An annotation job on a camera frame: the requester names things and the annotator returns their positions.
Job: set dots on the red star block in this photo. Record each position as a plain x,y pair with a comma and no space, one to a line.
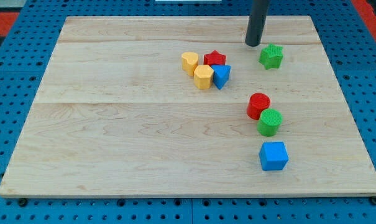
214,58

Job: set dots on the blue cube block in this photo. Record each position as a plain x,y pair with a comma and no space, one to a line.
273,156

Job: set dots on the yellow heart block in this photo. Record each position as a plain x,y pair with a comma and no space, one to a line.
189,62

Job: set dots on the green cylinder block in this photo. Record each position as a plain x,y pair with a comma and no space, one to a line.
269,122

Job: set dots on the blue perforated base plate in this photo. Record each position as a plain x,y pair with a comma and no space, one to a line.
25,52

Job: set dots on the green star block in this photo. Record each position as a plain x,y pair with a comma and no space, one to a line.
271,56

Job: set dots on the red cylinder block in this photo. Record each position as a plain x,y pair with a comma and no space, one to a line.
257,103

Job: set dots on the yellow hexagon block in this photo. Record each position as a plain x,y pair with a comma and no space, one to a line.
203,77

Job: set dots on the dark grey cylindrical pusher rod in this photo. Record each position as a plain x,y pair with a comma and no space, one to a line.
256,22

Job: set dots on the light wooden board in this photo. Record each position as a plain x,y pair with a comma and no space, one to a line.
116,116

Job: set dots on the blue triangle block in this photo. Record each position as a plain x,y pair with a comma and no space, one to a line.
221,75

